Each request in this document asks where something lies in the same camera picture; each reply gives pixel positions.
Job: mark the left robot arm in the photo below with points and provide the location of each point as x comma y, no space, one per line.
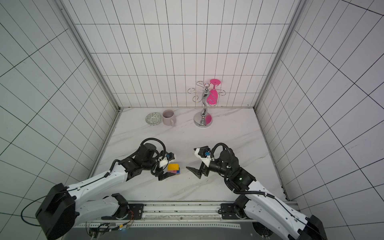
67,206

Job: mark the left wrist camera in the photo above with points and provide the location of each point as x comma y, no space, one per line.
169,157

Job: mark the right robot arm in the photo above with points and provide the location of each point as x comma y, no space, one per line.
254,200

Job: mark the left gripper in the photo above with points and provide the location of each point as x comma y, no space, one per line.
158,173

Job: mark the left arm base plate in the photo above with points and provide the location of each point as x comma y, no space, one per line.
133,212

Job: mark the yellow curved lego piece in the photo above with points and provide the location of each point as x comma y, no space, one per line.
173,167

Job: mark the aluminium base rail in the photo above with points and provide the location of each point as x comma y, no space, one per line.
184,215

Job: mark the pink wine glass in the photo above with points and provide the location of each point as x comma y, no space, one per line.
212,99

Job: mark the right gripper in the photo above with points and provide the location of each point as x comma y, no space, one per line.
204,169

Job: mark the pale pink mug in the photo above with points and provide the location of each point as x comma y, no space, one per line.
169,118

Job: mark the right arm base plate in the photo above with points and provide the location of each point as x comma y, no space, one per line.
232,212

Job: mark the silver cup holder stand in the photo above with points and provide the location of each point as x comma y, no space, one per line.
203,119

